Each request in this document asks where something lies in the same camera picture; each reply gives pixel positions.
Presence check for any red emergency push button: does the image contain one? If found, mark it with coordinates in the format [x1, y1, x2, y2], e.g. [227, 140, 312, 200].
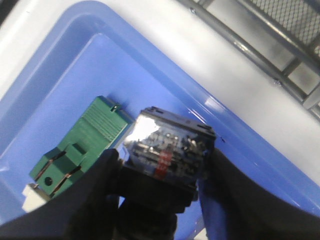
[104, 106, 217, 240]

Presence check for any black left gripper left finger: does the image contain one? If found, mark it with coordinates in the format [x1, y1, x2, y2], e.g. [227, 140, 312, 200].
[0, 149, 120, 240]

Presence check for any green and beige switch module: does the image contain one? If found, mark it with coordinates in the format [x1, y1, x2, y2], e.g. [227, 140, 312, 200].
[22, 96, 134, 213]

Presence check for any blue plastic tray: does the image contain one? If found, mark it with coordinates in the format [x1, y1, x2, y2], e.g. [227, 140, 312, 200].
[0, 1, 319, 237]

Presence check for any bottom silver mesh tray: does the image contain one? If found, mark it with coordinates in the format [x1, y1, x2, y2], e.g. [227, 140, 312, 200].
[239, 0, 320, 55]

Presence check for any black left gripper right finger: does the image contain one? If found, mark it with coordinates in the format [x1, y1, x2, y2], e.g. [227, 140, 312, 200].
[199, 148, 320, 240]

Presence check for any silver metal rack frame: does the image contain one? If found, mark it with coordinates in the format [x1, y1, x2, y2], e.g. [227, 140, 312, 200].
[181, 0, 320, 118]

